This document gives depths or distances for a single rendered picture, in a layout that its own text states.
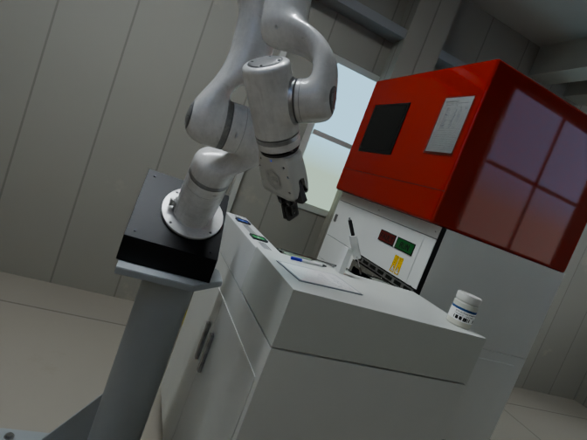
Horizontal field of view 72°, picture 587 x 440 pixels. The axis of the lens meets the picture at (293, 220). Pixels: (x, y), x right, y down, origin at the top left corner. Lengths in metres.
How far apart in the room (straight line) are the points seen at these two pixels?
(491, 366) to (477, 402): 0.17
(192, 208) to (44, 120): 1.88
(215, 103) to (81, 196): 2.05
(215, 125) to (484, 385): 1.54
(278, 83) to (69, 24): 2.34
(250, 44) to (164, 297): 0.74
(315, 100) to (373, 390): 0.77
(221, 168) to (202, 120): 0.16
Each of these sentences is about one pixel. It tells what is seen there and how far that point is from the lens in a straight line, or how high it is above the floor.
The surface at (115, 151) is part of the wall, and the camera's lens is 2.87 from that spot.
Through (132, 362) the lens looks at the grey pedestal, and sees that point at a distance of 1.38.
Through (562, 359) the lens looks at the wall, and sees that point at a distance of 5.29.
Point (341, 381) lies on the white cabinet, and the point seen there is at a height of 0.77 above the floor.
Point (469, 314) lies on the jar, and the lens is 1.29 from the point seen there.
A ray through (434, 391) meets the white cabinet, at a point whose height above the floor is 0.78.
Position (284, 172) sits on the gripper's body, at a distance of 0.78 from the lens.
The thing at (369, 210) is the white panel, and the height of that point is 1.18.
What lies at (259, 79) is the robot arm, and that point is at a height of 1.33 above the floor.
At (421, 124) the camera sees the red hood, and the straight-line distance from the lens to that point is 1.77.
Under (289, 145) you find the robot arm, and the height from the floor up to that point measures 1.25.
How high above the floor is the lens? 1.20
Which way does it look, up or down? 6 degrees down
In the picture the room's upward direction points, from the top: 21 degrees clockwise
